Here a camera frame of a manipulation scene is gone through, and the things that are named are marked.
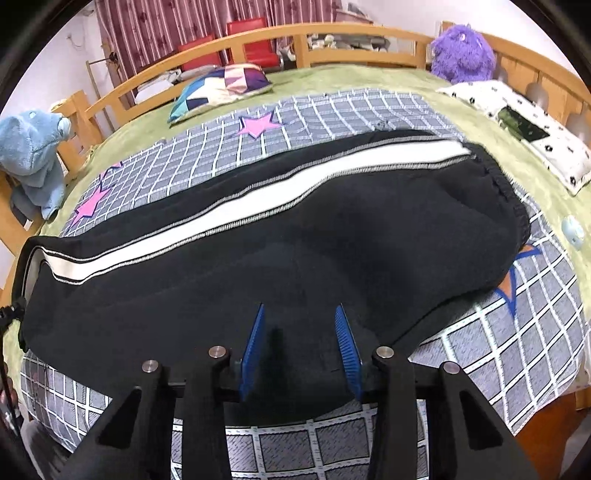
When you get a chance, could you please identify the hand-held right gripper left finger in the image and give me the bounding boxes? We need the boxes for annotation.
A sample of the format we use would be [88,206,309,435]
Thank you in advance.
[58,303,267,480]

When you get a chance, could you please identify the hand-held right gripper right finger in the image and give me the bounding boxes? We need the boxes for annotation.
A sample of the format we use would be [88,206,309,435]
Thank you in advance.
[334,304,533,480]

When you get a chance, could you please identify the black pants with white stripe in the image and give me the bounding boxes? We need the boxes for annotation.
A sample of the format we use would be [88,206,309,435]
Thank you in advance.
[21,129,532,423]

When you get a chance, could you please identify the grey checked blanket with stars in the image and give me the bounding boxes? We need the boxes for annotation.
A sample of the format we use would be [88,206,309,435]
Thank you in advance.
[21,90,588,480]

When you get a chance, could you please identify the blue plush toy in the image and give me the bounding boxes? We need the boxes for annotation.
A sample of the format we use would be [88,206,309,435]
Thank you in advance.
[0,110,74,221]

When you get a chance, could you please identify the wooden clothes rack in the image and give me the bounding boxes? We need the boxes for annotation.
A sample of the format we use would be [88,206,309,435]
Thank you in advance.
[85,53,118,132]

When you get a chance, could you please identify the small pale blue round toy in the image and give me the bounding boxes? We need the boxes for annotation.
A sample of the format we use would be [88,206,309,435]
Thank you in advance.
[560,215,585,250]

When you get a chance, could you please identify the colourful geometric pillow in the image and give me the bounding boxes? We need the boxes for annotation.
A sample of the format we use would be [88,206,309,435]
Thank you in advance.
[167,64,273,125]

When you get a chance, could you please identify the green bed sheet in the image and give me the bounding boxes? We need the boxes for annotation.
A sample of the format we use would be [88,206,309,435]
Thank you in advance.
[2,64,591,370]

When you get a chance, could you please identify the white folded bedding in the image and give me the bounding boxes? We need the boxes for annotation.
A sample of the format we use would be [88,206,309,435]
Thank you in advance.
[134,69,184,105]

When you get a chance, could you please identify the white flower-print pillow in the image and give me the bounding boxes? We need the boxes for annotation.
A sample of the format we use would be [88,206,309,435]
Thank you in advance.
[436,80,591,197]

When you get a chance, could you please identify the dark green flat packet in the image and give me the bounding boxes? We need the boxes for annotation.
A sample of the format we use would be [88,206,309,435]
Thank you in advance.
[499,105,552,144]

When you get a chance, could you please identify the red chair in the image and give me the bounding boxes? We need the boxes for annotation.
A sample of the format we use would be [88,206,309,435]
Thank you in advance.
[226,17,280,70]
[178,34,228,73]

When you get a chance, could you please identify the purple plush toy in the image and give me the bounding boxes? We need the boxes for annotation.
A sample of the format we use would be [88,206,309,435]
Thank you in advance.
[430,24,498,85]

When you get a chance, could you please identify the maroon striped curtain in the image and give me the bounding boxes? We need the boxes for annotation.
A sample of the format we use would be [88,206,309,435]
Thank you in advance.
[95,0,320,80]

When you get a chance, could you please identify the black cable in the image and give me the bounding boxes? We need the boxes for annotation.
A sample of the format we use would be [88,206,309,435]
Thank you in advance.
[0,318,27,444]

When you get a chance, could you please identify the wooden bed frame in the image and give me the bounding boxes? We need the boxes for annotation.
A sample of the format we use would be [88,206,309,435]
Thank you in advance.
[0,20,591,271]

